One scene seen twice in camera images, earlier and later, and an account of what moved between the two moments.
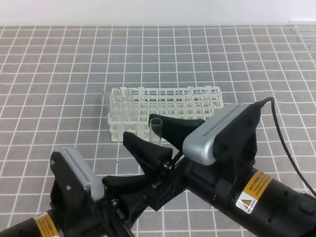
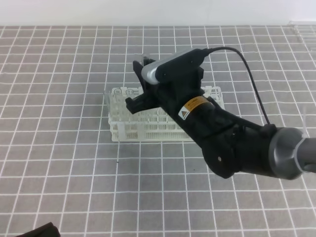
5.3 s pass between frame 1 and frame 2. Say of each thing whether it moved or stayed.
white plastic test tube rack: stayed
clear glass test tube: moved
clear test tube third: stayed
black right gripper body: moved
